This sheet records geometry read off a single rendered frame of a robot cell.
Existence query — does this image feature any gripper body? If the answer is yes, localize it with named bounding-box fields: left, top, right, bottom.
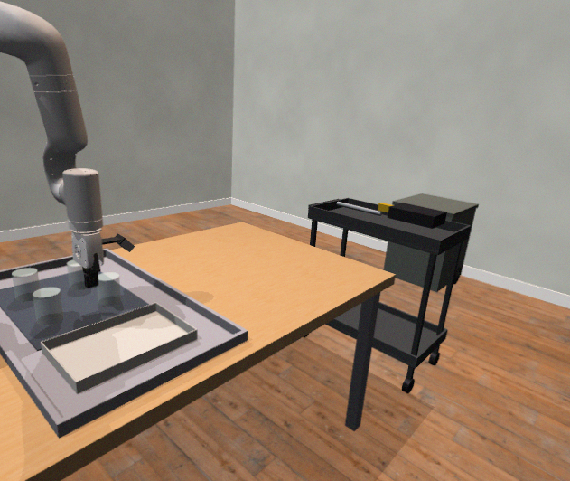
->
left=71, top=228, right=104, bottom=269

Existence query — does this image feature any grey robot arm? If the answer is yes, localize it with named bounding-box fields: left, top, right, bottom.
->
left=0, top=2, right=103, bottom=232

